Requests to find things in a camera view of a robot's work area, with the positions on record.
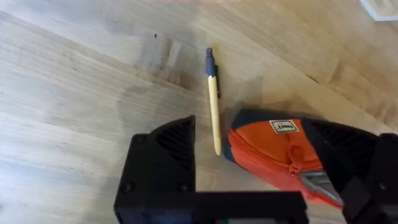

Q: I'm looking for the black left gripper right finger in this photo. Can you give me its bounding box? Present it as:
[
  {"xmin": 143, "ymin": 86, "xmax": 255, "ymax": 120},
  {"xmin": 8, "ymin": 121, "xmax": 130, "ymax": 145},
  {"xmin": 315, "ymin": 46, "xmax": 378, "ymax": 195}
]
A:
[{"xmin": 300, "ymin": 117, "xmax": 398, "ymax": 224}]

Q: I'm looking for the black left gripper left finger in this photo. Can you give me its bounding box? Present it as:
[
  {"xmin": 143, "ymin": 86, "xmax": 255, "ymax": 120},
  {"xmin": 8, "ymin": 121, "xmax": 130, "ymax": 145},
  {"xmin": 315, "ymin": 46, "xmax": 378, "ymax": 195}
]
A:
[{"xmin": 114, "ymin": 114, "xmax": 197, "ymax": 206}]

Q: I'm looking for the cream pen with blue cap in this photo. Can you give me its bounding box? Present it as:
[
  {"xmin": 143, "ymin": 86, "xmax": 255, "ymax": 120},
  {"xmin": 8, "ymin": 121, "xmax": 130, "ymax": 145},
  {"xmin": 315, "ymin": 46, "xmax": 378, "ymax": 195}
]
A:
[{"xmin": 205, "ymin": 48, "xmax": 223, "ymax": 157}]

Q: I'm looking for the orange zip bag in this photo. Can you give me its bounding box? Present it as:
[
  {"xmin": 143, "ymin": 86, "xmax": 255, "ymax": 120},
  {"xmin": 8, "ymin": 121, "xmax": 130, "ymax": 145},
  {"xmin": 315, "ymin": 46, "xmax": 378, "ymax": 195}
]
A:
[{"xmin": 222, "ymin": 108, "xmax": 345, "ymax": 209}]

